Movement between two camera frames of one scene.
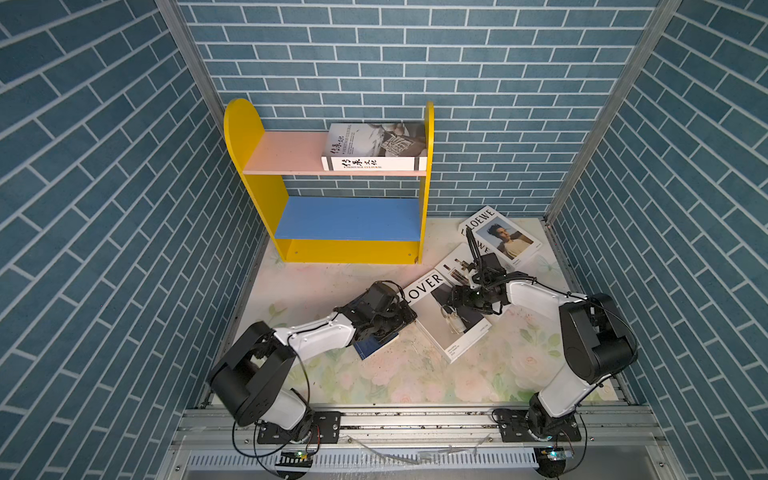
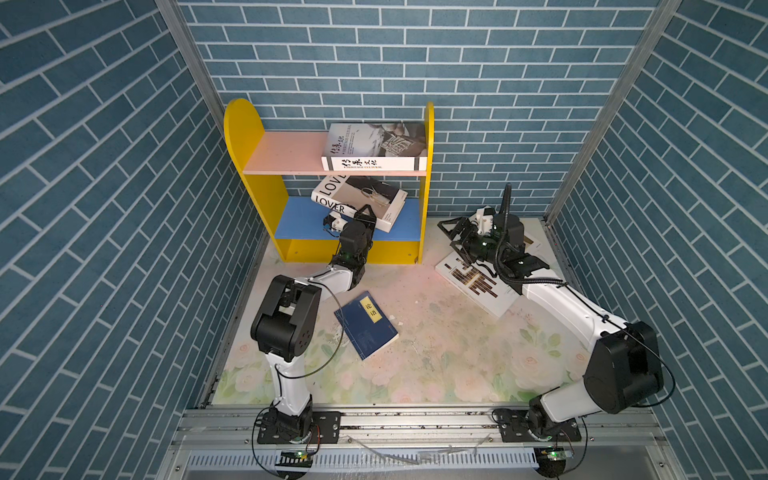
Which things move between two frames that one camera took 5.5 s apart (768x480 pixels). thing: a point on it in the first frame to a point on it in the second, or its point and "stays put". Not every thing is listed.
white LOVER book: x=452 y=328 to x=338 y=192
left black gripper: x=399 y=318 to x=362 y=220
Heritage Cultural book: x=375 y=147 stays put
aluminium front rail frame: x=429 y=443 stays put
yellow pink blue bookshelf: x=327 y=230 stays put
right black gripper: x=464 y=301 to x=465 y=224
